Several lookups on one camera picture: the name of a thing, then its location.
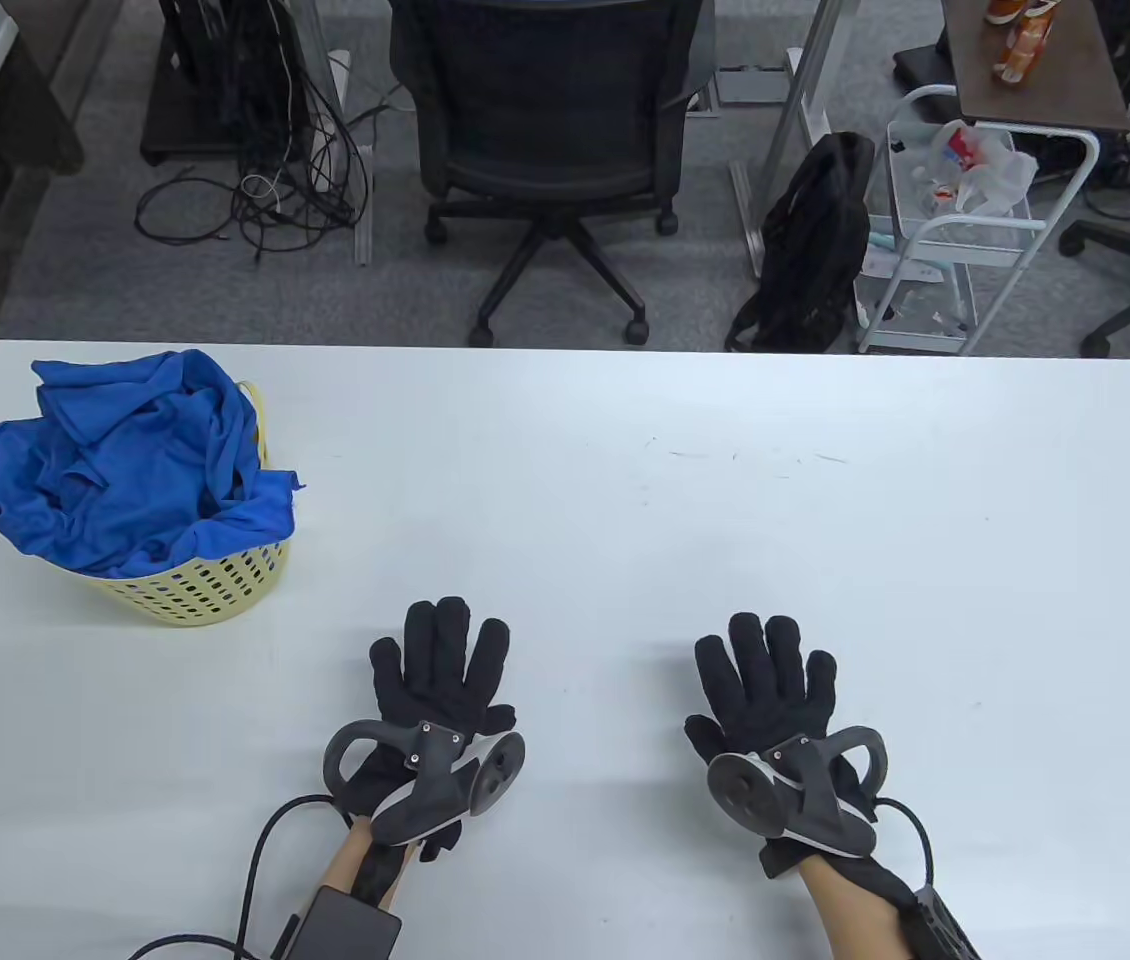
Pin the person's right hand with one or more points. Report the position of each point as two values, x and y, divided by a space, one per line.
765 690

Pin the person's left hand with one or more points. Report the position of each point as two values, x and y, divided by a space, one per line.
440 670

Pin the yellow perforated laundry basket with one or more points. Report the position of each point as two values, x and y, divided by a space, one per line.
195 590

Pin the blue towel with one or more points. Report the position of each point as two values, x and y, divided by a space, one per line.
145 400

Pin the black forearm sensor box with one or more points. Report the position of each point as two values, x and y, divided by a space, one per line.
345 930
940 930

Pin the person's right forearm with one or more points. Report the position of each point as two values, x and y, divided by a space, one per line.
850 920

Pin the grey tracking controller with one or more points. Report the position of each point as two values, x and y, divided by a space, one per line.
805 800
415 800

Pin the black backpack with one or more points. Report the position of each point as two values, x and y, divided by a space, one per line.
815 250

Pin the grey metal desk leg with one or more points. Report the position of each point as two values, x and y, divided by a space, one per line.
805 80
363 220

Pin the white utility cart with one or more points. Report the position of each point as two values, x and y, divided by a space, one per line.
975 250

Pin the white plastic bag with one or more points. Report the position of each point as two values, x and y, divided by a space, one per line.
995 175

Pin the black mesh office chair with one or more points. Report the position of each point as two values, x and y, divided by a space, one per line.
545 100

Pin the grey floor socket box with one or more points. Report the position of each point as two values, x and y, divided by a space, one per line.
750 85

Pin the black computer cabinet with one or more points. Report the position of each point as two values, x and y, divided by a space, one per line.
195 100

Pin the black flat stand base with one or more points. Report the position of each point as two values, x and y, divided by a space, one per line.
925 65

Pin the brown side table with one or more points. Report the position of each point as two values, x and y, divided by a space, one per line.
1075 70

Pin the orange snack packet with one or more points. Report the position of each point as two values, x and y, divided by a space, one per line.
1025 45
1005 10

